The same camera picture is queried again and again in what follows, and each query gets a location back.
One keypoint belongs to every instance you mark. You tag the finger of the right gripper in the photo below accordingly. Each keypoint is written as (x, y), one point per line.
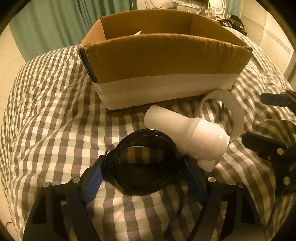
(282, 160)
(285, 99)

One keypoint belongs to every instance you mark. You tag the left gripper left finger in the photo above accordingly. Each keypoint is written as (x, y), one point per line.
(46, 221)

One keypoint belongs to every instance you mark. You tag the grey checkered bed quilt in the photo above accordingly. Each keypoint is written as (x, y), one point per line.
(55, 127)

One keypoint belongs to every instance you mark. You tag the green window curtain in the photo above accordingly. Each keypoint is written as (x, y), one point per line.
(233, 7)

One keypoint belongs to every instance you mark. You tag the black round compact case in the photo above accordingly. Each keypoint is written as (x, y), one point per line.
(143, 162)

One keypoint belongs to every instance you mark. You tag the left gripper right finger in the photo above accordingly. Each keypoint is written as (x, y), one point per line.
(229, 207)

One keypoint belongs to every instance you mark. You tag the white louvered wardrobe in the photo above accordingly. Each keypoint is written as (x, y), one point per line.
(262, 28)

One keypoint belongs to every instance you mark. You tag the white tape roll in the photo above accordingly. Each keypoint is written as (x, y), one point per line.
(231, 103)

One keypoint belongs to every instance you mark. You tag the white plastic bottle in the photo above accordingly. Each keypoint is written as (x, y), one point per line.
(204, 141)

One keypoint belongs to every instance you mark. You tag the large green curtain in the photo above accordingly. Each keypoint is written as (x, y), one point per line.
(43, 26)

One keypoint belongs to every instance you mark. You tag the open cardboard box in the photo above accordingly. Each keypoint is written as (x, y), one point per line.
(177, 55)

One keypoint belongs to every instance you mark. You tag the black garbage bag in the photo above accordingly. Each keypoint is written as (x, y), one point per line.
(235, 23)

